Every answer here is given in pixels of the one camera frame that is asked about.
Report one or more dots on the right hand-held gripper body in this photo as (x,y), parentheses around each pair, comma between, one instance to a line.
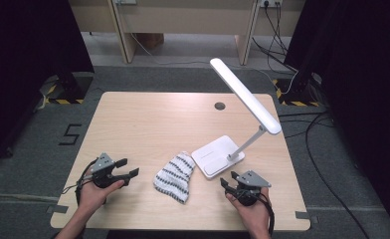
(251,181)

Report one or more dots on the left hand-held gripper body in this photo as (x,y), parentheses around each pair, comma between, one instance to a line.
(101,164)

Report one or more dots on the white desk lamp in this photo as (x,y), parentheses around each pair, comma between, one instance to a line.
(216,154)

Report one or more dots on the white black striped cloth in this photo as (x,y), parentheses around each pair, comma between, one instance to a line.
(174,179)

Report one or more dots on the person's left hand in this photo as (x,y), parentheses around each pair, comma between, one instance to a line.
(92,195)

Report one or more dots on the person's right hand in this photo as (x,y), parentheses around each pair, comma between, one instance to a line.
(254,215)

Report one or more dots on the grey tape piece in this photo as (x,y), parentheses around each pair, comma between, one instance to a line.
(304,215)
(58,209)

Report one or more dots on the round grey table grommet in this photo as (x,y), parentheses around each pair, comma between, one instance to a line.
(220,106)

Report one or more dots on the black stand base hazard tape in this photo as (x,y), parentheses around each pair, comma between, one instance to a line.
(295,91)
(72,88)

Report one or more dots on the brown cardboard box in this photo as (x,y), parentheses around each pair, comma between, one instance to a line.
(153,40)

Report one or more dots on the black curtain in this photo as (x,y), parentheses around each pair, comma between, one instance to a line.
(24,49)
(358,66)

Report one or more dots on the beige wooden desk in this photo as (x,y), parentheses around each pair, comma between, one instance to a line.
(183,16)

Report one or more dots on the white wall socket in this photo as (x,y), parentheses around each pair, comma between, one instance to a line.
(271,2)

